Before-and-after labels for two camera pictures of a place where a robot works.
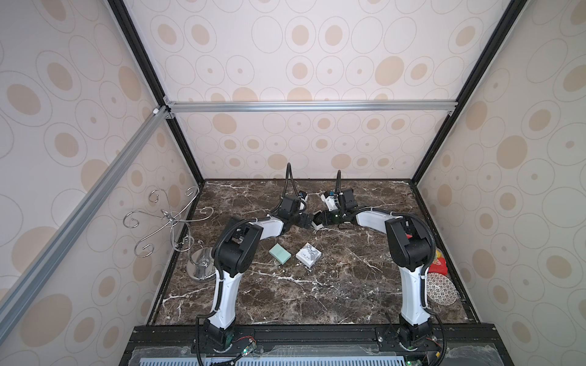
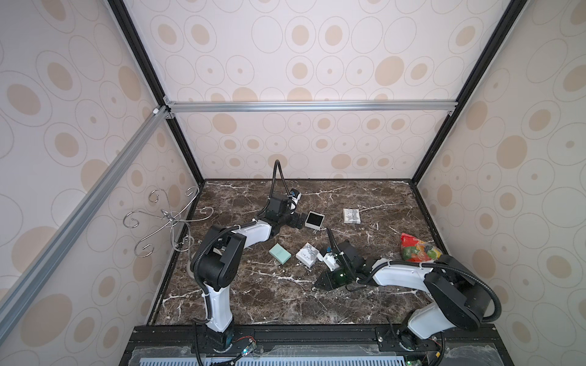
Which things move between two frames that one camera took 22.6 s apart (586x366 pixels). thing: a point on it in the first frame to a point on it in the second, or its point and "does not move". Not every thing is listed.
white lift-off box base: x=317 y=222 does not move
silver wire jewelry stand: x=201 y=263 does not move
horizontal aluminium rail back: x=313 y=106 does not move
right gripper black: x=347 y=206 to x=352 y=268
